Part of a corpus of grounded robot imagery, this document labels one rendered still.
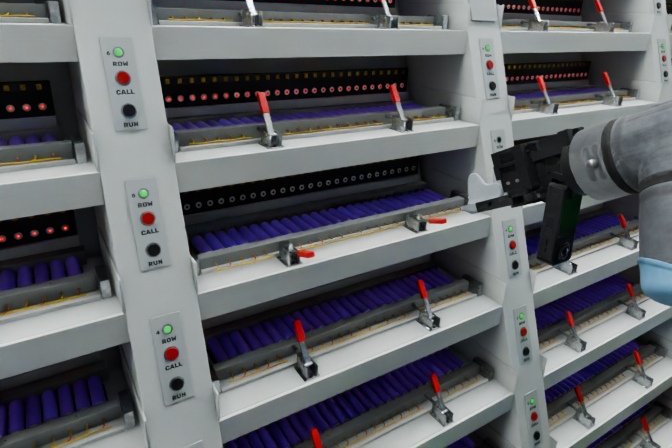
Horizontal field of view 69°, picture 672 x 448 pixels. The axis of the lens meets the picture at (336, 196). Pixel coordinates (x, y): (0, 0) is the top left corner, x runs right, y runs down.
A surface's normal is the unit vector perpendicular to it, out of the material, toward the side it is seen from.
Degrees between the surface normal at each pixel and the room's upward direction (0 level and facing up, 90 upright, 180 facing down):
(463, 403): 19
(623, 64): 90
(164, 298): 90
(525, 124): 109
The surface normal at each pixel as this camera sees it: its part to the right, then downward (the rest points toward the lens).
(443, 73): -0.85, 0.16
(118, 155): 0.51, -0.02
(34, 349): 0.53, 0.31
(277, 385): 0.03, -0.94
